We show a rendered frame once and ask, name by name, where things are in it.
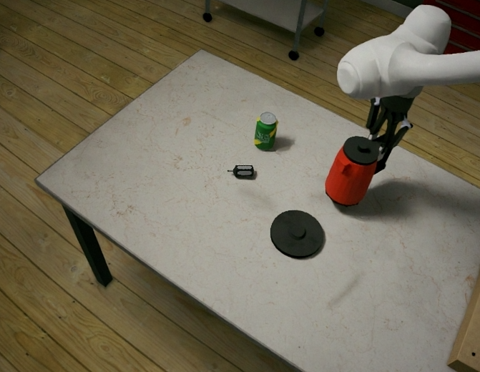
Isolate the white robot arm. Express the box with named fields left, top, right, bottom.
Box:
left=337, top=5, right=480, bottom=99

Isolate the red electric kettle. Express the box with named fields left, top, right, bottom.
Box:
left=325, top=134, right=392, bottom=207

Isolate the green drink can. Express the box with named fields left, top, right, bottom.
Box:
left=254, top=112, right=278, bottom=150

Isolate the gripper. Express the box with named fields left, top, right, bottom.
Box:
left=366, top=95, right=415, bottom=161

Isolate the black round disc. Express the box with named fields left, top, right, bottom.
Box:
left=270, top=210, right=323, bottom=258

